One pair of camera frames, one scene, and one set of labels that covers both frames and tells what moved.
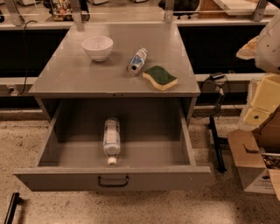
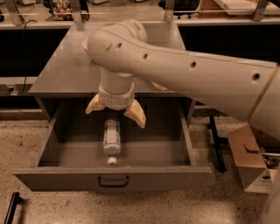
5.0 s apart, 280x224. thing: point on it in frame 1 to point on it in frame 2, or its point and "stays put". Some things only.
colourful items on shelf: x=61 y=10 stays put
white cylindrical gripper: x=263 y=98 to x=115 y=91
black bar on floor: x=16 y=200 stays put
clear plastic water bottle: x=112 y=139 stays put
